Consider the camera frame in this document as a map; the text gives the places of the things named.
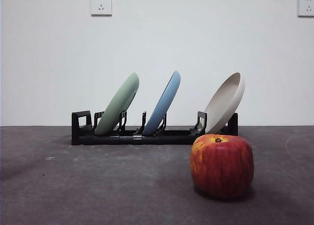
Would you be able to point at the green round plate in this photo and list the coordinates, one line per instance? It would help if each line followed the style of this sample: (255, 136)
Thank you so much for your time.
(115, 105)

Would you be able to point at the red apple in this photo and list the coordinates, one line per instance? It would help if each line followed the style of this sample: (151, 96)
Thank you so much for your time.
(222, 168)

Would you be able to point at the blue round plate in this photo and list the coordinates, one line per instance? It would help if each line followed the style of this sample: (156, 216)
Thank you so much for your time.
(162, 105)

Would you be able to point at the cream round plate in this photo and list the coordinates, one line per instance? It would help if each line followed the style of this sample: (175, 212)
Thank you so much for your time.
(225, 105)

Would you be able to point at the black plate rack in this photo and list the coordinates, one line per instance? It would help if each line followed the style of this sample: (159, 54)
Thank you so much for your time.
(83, 138)

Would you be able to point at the white wall socket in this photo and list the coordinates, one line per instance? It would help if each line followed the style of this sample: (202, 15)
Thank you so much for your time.
(101, 4)
(306, 5)

